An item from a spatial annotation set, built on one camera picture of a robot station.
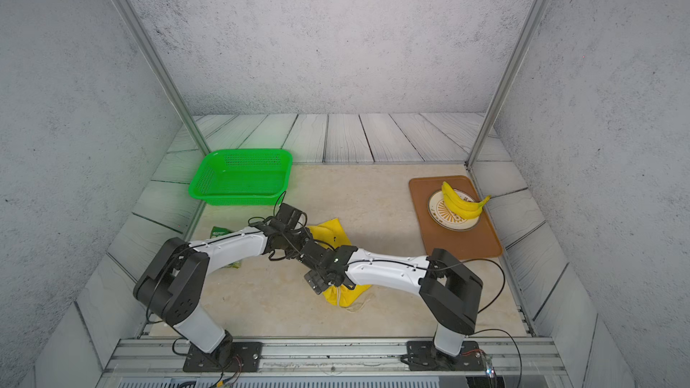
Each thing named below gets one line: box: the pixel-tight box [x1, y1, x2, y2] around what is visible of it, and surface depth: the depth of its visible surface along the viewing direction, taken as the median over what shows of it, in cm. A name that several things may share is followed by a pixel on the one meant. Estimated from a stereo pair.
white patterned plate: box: [427, 188, 480, 232], surface depth 104 cm
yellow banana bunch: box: [441, 181, 492, 220], surface depth 101 cm
